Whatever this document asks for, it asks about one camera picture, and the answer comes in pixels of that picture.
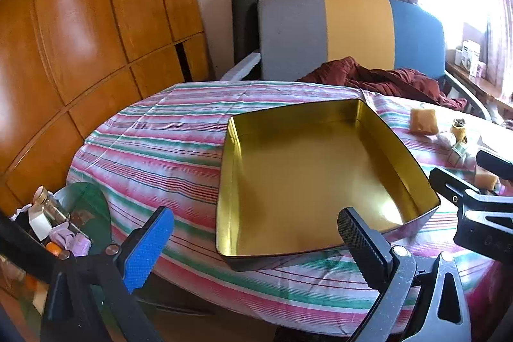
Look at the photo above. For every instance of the small green box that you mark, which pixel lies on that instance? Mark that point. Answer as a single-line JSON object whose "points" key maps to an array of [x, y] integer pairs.
{"points": [[459, 154]]}

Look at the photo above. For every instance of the pink cloth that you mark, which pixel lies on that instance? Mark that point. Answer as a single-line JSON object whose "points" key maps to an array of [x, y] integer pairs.
{"points": [[76, 241]]}

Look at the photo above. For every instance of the basket of small bottles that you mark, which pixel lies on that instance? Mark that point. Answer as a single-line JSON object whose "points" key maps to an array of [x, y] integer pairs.
{"points": [[94, 205]]}

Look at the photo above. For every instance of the garlic bulb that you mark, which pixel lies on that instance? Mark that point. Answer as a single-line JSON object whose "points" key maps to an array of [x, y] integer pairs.
{"points": [[445, 138]]}

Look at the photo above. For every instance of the white paper strip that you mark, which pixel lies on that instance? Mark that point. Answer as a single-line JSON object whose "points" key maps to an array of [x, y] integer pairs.
{"points": [[39, 223]]}

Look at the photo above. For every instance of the glass bottle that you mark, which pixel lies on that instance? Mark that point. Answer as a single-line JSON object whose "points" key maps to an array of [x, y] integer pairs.
{"points": [[48, 203]]}

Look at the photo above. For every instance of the yellow knitted cup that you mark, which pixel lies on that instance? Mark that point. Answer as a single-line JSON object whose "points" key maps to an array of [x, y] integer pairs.
{"points": [[459, 128]]}

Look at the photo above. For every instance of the yellow sponge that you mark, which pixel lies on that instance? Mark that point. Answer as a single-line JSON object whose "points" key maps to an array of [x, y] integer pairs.
{"points": [[484, 179], [424, 121]]}

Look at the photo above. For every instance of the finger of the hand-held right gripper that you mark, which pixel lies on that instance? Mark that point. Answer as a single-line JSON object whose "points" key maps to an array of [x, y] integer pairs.
{"points": [[495, 164], [451, 185]]}

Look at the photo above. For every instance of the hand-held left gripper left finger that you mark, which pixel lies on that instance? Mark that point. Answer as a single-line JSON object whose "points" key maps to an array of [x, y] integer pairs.
{"points": [[149, 245]]}

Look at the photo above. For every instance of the grey yellow blue chair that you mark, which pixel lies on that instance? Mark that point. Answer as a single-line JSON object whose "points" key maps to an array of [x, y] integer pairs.
{"points": [[352, 29]]}

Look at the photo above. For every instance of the striped tablecloth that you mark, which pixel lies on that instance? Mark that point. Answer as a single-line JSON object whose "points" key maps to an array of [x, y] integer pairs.
{"points": [[160, 149]]}

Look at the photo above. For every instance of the wooden side desk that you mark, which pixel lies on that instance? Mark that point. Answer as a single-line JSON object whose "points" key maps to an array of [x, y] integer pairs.
{"points": [[481, 83]]}

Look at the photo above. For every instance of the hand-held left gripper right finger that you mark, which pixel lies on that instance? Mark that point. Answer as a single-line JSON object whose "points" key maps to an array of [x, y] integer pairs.
{"points": [[360, 241]]}

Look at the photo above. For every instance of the dark red jacket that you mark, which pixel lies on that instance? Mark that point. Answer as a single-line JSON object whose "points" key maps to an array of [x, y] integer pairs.
{"points": [[384, 79]]}

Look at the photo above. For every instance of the gold tin box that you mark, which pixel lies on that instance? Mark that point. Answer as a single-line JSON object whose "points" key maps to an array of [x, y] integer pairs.
{"points": [[312, 181]]}

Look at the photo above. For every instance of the wooden wardrobe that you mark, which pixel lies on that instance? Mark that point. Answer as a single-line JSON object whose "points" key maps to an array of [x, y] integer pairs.
{"points": [[80, 25]]}

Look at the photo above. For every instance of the white carton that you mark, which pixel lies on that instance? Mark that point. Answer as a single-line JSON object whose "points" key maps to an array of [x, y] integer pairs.
{"points": [[469, 55]]}

